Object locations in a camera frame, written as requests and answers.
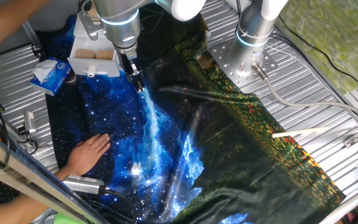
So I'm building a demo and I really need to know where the bare person hand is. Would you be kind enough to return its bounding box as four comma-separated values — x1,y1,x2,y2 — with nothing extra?
65,133,111,177

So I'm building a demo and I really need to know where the aluminium frame beam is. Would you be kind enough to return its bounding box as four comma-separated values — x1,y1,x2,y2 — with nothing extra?
0,124,111,224

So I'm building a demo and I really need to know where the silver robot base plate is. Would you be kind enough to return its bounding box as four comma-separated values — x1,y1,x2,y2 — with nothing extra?
209,39,278,88

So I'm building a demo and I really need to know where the white drawer with knob handle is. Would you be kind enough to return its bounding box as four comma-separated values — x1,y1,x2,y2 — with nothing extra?
67,37,121,78

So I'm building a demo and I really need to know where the small grey camera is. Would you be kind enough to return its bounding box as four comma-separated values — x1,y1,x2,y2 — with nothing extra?
22,110,37,135

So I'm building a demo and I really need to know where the galaxy and meadow print cloth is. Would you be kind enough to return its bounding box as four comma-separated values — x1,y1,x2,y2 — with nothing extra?
40,12,347,224

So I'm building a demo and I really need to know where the aluminium frame rail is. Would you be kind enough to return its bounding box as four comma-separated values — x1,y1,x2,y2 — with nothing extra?
320,175,358,224

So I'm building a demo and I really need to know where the white drawer cabinet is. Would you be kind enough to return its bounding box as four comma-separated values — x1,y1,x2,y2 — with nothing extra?
72,14,118,52

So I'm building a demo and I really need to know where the bright green object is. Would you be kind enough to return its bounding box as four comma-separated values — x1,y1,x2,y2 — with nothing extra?
53,213,83,224

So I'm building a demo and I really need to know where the pale wooden stick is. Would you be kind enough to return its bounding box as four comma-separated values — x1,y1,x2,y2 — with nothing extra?
271,126,331,139

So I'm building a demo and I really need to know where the silver depth camera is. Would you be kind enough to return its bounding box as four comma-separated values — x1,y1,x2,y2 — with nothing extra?
62,174,107,196

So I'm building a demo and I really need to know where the thin black cable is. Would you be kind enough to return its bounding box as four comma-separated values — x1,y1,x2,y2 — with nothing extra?
277,15,358,97

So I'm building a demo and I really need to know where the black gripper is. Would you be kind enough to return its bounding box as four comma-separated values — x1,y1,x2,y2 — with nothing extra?
118,52,146,93

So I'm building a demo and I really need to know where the blue tissue pack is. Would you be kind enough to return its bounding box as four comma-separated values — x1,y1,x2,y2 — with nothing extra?
29,57,73,96

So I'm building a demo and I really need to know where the black camera cable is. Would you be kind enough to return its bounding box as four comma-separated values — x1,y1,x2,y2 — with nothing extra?
82,189,138,224

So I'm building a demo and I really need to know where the yellow-green patterned cloth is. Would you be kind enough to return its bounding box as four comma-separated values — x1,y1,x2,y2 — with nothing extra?
275,0,358,96

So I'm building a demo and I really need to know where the grey base cable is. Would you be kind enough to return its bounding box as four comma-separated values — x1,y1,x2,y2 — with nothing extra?
250,62,358,124

